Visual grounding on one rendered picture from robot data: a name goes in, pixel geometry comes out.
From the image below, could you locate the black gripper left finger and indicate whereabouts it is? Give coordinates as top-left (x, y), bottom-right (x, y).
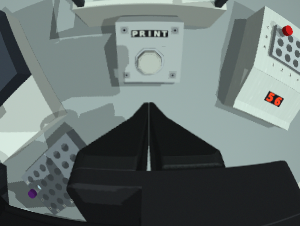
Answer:
top-left (72, 102), bottom-right (149, 171)

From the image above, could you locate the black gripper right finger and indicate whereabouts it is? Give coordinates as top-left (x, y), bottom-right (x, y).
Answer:
top-left (149, 102), bottom-right (225, 171)

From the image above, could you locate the grey bench mat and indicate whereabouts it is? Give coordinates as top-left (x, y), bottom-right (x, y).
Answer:
top-left (0, 0), bottom-right (300, 222)

